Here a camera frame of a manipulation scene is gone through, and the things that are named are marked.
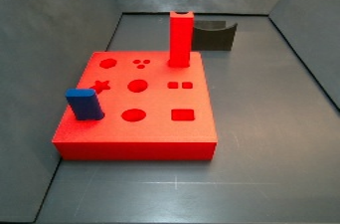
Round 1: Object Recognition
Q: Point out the dark blue block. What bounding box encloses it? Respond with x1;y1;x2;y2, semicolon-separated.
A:
65;89;105;120

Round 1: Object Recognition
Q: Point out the black curved holder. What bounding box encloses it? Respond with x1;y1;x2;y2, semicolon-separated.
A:
190;21;237;51

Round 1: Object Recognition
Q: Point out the red shape-sorting board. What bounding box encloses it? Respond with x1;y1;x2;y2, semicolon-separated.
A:
52;51;217;160

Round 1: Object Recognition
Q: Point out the tall red block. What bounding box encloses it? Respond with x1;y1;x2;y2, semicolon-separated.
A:
169;11;193;68

